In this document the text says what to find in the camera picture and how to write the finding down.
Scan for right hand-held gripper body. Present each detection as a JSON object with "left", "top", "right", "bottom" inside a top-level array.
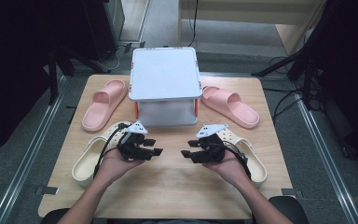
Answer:
[{"left": 191, "top": 123, "right": 229, "bottom": 164}]

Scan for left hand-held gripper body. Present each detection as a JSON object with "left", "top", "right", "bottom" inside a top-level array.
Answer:
[{"left": 117, "top": 120, "right": 148, "bottom": 162}]

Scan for pink slipper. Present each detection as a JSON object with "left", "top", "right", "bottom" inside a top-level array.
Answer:
[
  {"left": 81, "top": 78, "right": 129, "bottom": 133},
  {"left": 200, "top": 85, "right": 261, "bottom": 130}
]

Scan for cream clog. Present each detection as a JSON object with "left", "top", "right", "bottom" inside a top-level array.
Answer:
[
  {"left": 71, "top": 120, "right": 135, "bottom": 189},
  {"left": 215, "top": 127, "right": 269, "bottom": 189}
]

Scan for white two-tier shoe rack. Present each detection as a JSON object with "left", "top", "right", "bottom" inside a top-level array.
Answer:
[{"left": 128, "top": 46, "right": 203, "bottom": 128}]

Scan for person's left hand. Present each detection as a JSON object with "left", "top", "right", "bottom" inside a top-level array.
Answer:
[{"left": 97, "top": 148, "right": 145, "bottom": 187}]

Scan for person's right hand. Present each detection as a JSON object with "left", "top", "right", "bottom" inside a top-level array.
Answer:
[{"left": 203, "top": 148, "right": 253, "bottom": 190}]

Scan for black metal stand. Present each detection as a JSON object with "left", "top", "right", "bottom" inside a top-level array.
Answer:
[{"left": 47, "top": 43, "right": 110, "bottom": 105}]

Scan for dark cabinet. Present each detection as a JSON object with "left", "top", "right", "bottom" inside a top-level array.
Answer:
[{"left": 82, "top": 0, "right": 126, "bottom": 62}]

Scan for wooden panel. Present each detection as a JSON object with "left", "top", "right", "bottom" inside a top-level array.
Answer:
[{"left": 274, "top": 0, "right": 328, "bottom": 56}]

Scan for black tripod stand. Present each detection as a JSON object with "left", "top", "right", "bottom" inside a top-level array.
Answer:
[{"left": 251, "top": 0, "right": 335, "bottom": 110}]

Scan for black floor cables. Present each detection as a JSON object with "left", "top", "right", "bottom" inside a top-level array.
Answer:
[{"left": 262, "top": 55, "right": 307, "bottom": 123}]

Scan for white floor cable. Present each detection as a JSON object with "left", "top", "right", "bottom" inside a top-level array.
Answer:
[{"left": 97, "top": 43, "right": 130, "bottom": 72}]

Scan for metal floor rail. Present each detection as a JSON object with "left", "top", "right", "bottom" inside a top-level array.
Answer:
[
  {"left": 0, "top": 76, "right": 68, "bottom": 224},
  {"left": 292, "top": 90, "right": 358, "bottom": 224}
]

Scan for black hanging cable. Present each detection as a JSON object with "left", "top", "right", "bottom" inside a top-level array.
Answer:
[{"left": 187, "top": 0, "right": 200, "bottom": 49}]

